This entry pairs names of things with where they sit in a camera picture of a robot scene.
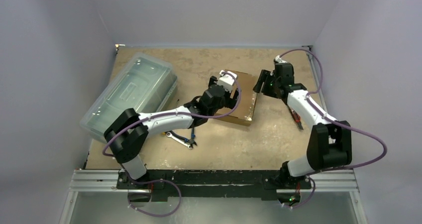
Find brown cardboard express box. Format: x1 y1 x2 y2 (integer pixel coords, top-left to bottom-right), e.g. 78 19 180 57
217 70 258 126

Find red utility knife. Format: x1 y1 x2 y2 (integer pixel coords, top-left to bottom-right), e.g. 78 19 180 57
287 106 304 130

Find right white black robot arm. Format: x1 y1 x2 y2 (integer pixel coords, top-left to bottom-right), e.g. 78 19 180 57
253 61 352 188

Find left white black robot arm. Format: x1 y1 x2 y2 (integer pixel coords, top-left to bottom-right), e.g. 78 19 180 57
104 71 241 189

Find silver wrench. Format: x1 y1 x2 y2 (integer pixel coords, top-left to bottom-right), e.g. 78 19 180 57
166 132 193 150

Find clear plastic storage bin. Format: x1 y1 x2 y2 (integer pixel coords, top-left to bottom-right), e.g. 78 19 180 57
80 52 178 143

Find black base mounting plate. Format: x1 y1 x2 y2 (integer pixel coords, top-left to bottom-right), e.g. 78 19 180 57
116 169 312 202

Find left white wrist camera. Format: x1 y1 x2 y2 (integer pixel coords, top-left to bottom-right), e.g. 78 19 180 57
217 70 237 93

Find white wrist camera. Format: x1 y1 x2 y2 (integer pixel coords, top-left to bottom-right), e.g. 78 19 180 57
217 70 237 93
273 56 287 64

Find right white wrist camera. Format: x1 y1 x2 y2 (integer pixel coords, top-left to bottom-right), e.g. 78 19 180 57
273 56 287 64

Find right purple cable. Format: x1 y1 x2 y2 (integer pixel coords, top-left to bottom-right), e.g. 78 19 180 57
275 48 388 210

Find purple cable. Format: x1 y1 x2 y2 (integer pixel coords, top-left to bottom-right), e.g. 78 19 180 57
275 48 388 210
102 71 242 217

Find blue handled pliers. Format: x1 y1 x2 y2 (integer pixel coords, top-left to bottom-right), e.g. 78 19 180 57
169 128 197 146

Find aluminium frame rail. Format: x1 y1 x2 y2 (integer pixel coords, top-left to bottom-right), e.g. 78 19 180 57
60 170 367 224

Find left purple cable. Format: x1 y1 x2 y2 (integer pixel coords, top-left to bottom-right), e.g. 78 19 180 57
102 71 242 217

